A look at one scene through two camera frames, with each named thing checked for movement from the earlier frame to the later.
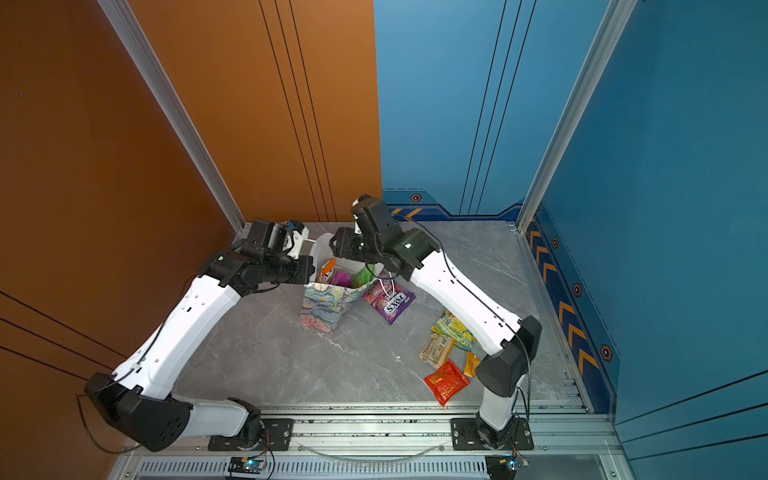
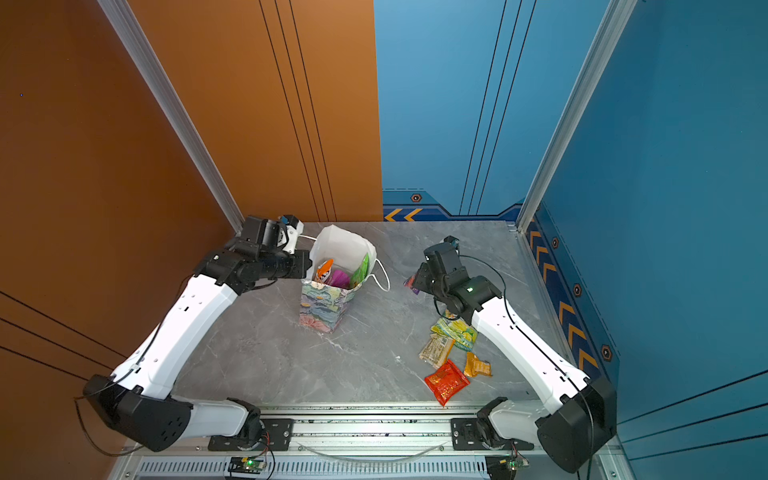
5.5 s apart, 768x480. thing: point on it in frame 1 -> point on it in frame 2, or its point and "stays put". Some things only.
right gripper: (343, 246) -> (423, 273)
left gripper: (307, 270) stays put
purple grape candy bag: (341, 277) stays put
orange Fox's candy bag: (326, 270) stays put
